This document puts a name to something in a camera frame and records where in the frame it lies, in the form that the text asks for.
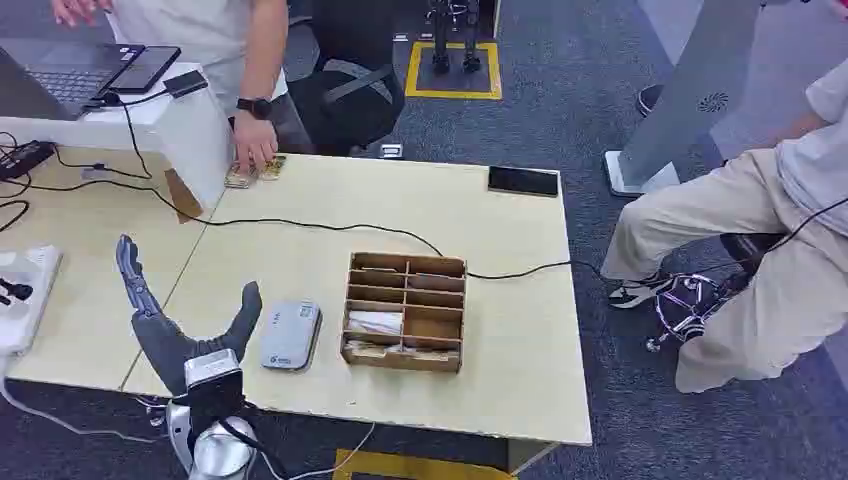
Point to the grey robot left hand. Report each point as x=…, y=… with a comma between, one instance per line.
x=166, y=344

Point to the white card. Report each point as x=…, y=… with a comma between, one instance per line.
x=375, y=322

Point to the wooden card box with slots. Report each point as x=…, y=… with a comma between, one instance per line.
x=434, y=328

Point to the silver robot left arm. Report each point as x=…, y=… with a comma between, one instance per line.
x=222, y=454

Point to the chrome chair base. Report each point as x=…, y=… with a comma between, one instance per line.
x=156, y=411

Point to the grey card reader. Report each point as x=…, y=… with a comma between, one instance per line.
x=289, y=334

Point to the white power strip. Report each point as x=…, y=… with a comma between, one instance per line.
x=26, y=311

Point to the black plug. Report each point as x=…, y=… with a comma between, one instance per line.
x=14, y=290

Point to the white desk riser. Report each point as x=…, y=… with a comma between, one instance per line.
x=192, y=139

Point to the stack of printed cards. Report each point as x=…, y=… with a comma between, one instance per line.
x=397, y=351

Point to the black power brick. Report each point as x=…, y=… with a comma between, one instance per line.
x=25, y=159

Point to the black wristwatch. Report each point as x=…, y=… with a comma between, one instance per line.
x=255, y=107

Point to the small black adapter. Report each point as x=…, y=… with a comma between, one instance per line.
x=185, y=83

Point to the yellow floor tape strip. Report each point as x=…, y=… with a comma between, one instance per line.
x=411, y=466

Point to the black tablet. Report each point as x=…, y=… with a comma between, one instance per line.
x=146, y=68

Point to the dark laptop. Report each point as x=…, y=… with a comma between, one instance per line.
x=60, y=76

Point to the metal floor socket plate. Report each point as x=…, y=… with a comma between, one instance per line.
x=391, y=151

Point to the black office chair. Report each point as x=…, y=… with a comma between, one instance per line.
x=351, y=99

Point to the standing person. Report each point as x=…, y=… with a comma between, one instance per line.
x=199, y=33

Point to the black phone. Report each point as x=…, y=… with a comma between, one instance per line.
x=523, y=181

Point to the black robot legs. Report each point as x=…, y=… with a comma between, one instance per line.
x=440, y=40

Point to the chrome stool with black seat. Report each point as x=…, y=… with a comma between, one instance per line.
x=689, y=308

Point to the dark shoe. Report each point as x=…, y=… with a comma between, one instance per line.
x=649, y=99

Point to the white kiosk stand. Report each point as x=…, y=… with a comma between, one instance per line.
x=689, y=86

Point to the seated person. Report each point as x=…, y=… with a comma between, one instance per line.
x=748, y=199

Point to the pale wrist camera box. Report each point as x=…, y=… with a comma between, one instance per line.
x=212, y=374

